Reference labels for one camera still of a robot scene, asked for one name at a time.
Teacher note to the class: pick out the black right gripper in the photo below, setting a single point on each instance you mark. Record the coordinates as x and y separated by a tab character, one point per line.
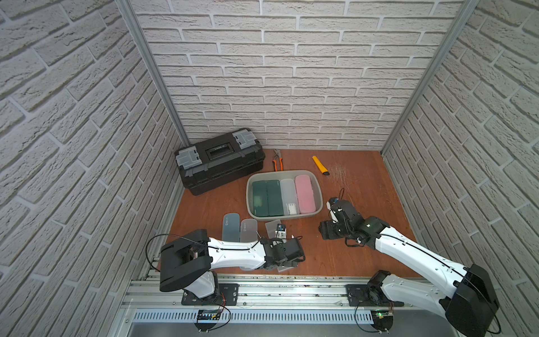
327	227

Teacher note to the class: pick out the black plastic toolbox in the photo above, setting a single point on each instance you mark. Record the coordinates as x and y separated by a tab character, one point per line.
212	163

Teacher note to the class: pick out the dark green pencil case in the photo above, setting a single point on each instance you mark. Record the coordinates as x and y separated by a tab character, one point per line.
275	203
260	199

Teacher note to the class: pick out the right control circuit board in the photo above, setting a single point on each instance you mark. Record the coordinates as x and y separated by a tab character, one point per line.
382	320

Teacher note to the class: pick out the pink pencil case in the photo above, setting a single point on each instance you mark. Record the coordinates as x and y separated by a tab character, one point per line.
305	194

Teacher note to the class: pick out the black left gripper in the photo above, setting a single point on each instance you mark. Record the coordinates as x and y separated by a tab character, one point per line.
295	250

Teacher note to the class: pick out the clear pencil case with barcode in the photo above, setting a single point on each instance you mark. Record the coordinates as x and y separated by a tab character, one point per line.
271	227

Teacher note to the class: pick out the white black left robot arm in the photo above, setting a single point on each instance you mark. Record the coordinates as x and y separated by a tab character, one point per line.
174	256

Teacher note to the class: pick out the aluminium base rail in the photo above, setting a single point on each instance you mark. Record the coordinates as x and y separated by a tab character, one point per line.
260	299

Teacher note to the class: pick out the grey-green storage tray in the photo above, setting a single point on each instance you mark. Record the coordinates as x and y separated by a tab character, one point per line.
280	175

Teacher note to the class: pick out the clear frosted pencil case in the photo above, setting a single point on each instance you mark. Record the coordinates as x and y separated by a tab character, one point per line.
289	197

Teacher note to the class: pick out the aluminium corner post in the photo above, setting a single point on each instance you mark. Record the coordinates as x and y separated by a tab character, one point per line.
143	46
454	31

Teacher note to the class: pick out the left control circuit board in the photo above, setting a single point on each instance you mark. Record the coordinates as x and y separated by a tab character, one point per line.
206	316

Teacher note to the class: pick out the clear pencil case with label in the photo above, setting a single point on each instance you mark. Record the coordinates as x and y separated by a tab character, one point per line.
249	230

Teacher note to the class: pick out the aluminium corner post right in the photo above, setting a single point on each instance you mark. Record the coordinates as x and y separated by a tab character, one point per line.
454	31

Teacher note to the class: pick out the control circuit board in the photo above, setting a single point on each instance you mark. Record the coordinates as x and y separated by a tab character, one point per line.
382	320
206	316

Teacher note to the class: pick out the aluminium corner post left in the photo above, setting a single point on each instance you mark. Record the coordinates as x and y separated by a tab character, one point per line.
143	46

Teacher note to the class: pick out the yellow utility knife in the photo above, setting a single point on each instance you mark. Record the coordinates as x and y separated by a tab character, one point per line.
324	171

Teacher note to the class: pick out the blue-grey pencil case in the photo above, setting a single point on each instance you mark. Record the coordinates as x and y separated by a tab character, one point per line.
231	227

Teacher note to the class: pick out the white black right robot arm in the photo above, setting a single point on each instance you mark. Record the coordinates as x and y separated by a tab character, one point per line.
464	295

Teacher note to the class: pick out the orange-handled pliers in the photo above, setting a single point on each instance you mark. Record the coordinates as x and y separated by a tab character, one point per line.
278	161

